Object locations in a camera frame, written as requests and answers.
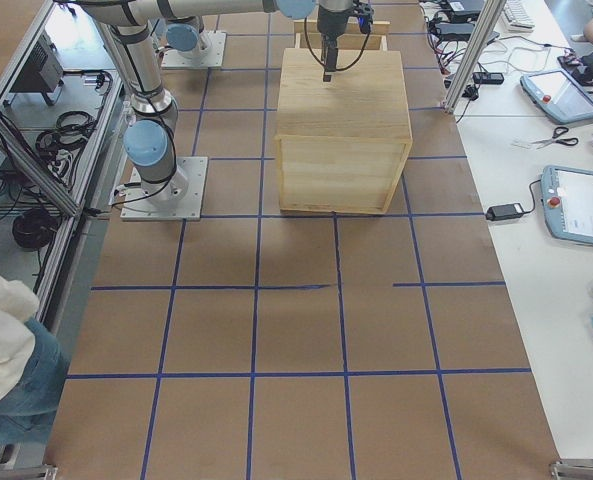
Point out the aluminium frame post right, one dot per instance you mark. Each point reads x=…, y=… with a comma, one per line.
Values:
x=485, y=25

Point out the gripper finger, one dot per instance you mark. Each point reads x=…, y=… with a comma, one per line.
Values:
x=329, y=56

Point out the upper teach pendant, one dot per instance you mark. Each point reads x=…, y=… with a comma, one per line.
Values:
x=558, y=95

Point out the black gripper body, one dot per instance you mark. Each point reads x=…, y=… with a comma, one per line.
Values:
x=331, y=23

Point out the small black power brick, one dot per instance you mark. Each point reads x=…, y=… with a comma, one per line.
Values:
x=504, y=212

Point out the lower teach pendant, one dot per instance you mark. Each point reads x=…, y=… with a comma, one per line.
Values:
x=568, y=203

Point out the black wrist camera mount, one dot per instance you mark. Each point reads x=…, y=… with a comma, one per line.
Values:
x=363, y=12

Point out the light wooden drawer cabinet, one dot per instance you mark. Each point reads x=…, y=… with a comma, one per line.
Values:
x=341, y=145

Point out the person in white shirt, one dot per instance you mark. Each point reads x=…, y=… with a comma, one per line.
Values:
x=32, y=368

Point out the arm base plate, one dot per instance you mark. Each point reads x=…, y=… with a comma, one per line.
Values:
x=172, y=60
x=179, y=198

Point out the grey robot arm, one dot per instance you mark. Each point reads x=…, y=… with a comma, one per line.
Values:
x=149, y=142
x=187, y=36

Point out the black scissors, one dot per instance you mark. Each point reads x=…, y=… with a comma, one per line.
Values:
x=557, y=137

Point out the white keyboard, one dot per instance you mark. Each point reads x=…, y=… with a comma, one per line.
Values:
x=515, y=17

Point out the teach pendant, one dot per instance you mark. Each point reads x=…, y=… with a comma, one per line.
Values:
x=568, y=203
x=558, y=95

